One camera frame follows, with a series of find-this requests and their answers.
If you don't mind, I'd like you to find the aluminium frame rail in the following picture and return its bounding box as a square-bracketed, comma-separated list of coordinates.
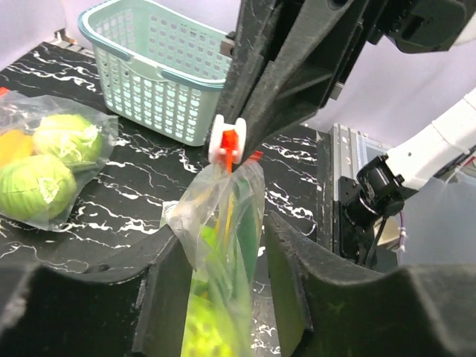
[330, 123, 390, 255]

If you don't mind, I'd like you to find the dark green fake cucumber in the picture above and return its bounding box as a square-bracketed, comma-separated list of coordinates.
[206, 178, 261, 298]

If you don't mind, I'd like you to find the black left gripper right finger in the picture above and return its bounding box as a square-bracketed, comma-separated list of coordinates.
[264, 212, 475, 356]

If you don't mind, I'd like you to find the teal plastic basket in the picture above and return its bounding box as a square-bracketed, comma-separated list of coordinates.
[78, 1, 231, 147]

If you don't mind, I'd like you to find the bumpy green fake fruit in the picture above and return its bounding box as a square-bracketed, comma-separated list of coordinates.
[181, 290, 239, 357]

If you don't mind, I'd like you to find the green fake cabbage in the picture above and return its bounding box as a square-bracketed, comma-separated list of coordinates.
[1, 155, 77, 223]
[33, 114, 103, 166]

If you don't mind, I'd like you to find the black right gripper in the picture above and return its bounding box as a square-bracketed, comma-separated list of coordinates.
[329, 1, 467, 100]

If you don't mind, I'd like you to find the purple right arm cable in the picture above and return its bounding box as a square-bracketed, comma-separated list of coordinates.
[396, 211, 408, 254]

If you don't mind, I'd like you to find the orange fake fruit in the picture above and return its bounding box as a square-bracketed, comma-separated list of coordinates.
[1, 129, 34, 167]

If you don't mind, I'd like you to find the green fake cabbage right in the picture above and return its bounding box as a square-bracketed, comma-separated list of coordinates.
[33, 114, 103, 166]

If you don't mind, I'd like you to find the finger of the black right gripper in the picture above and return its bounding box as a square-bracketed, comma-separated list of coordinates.
[216, 1, 309, 118]
[240, 1, 363, 160]

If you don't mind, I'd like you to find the clear zip bag red seal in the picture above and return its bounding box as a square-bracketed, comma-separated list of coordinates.
[161, 115, 265, 356]

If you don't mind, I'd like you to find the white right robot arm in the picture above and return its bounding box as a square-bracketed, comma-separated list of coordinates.
[207, 1, 475, 267]

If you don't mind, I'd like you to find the green fake cabbage left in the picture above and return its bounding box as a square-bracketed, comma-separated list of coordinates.
[1, 155, 77, 223]

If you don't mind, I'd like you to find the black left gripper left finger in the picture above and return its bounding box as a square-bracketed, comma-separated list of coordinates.
[1, 226, 191, 356]

